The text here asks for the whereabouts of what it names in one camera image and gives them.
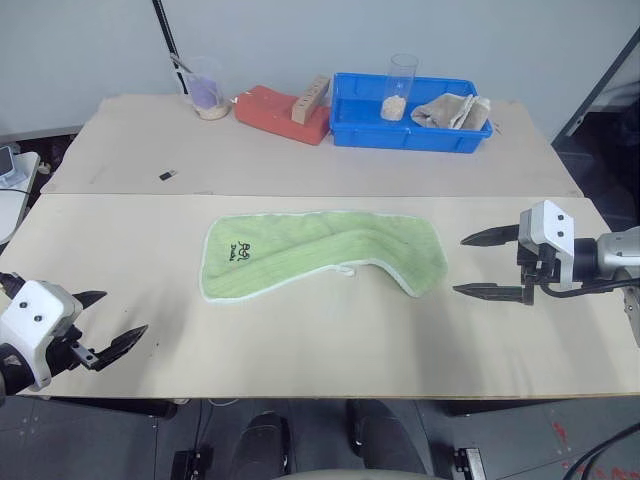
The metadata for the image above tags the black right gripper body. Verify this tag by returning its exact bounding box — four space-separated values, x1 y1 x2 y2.
515 238 559 307

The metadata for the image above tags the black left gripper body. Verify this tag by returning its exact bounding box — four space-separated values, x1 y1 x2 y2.
45 324 99 382

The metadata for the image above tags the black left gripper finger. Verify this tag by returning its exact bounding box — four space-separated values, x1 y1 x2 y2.
92 324 150 373
73 290 109 315

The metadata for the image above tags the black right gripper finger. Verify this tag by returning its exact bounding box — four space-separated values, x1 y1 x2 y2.
459 224 521 248
451 281 527 305

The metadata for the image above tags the green terry towel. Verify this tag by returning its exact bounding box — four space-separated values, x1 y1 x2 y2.
200 210 449 305

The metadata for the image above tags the white round side table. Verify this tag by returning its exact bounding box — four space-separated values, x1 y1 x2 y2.
0 144 42 246

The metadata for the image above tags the beige folded cloth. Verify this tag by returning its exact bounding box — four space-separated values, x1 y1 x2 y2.
410 92 493 131

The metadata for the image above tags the blue plastic bin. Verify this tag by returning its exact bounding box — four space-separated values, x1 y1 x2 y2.
327 72 495 154

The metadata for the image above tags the dark framed panel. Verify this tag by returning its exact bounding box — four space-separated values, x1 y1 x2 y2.
551 37 640 201

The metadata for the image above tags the dark rounded shape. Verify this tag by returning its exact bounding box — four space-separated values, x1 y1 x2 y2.
345 398 429 480
233 411 293 480

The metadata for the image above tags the tall clear glass cylinder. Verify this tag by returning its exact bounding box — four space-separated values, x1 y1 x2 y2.
380 53 420 122

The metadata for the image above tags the wooden block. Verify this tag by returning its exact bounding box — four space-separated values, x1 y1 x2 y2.
291 74 331 125

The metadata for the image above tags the clear beaker with purple contents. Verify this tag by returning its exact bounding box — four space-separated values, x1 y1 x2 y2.
172 54 232 121

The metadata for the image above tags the red-orange folded cloth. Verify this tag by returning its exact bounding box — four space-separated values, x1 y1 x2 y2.
234 84 332 147

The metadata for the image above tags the black slanted pole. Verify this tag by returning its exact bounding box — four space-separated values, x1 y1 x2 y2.
152 0 189 96

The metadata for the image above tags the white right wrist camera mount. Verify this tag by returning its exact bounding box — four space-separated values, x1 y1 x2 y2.
518 199 578 291

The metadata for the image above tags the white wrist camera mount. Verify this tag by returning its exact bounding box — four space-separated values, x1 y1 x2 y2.
518 199 578 291
0 279 84 394

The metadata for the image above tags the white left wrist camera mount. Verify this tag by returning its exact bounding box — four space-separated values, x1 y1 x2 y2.
0 279 84 394

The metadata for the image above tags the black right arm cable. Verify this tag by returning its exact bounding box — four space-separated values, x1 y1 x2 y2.
541 276 640 299

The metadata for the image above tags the black floor cable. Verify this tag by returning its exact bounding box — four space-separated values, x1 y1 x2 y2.
569 423 640 480

